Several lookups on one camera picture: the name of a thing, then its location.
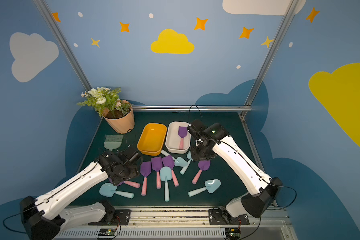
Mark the right circuit board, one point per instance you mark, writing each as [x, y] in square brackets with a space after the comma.
[232, 234]

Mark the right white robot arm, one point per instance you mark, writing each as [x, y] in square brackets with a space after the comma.
[261, 188]

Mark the green toy rake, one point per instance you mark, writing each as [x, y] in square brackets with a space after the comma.
[112, 142]

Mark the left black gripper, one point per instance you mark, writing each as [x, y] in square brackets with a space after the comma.
[132, 155]

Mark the blue round shovel centre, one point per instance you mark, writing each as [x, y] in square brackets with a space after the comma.
[165, 175]

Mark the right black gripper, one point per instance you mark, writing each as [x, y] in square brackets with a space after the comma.
[198, 150]

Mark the white plastic storage box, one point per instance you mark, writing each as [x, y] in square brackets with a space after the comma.
[173, 139]

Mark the potted artificial flower plant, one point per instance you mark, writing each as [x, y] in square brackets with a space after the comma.
[107, 103]

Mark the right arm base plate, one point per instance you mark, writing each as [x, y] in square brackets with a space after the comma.
[218, 216]

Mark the blue shovel under purple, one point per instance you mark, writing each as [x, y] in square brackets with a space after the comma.
[179, 161]

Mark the circuit board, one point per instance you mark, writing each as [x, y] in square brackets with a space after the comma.
[232, 234]
[107, 233]

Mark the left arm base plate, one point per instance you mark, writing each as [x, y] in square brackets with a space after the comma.
[122, 216]

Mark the yellow plastic storage box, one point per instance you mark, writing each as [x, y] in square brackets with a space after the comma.
[152, 139]

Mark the blue shovel front left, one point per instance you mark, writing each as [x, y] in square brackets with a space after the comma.
[109, 190]

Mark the blue pointed shovel front right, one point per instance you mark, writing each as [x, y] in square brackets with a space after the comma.
[210, 185]

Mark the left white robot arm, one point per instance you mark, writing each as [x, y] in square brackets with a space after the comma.
[45, 216]

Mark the purple pointed shovel pink handle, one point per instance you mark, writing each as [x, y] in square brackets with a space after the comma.
[130, 183]

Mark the left circuit board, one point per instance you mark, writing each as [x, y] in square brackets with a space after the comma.
[107, 233]

